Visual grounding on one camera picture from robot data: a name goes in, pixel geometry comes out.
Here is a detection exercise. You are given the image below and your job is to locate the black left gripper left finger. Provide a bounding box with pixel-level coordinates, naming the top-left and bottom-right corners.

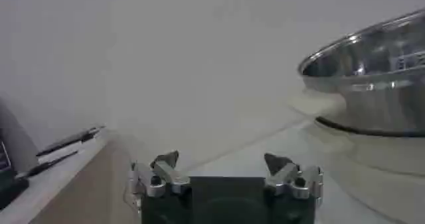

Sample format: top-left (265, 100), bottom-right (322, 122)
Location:
top-left (129, 150), bottom-right (191, 198)

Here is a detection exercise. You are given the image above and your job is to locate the steel steamer pot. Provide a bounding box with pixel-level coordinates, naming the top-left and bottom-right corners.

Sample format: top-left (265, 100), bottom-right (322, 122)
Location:
top-left (297, 8), bottom-right (425, 138)

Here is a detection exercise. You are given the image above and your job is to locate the black pen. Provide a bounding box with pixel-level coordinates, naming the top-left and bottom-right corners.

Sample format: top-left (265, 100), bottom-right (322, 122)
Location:
top-left (35, 124), bottom-right (106, 158)
top-left (15, 150), bottom-right (80, 179)

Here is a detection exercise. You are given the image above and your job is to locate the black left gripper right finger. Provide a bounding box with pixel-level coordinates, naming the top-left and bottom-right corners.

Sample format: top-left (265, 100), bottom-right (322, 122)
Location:
top-left (263, 152), bottom-right (324, 200)

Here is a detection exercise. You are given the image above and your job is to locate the dark box with label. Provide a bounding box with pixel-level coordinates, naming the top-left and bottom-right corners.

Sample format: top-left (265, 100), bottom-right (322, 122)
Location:
top-left (0, 128), bottom-right (31, 210)

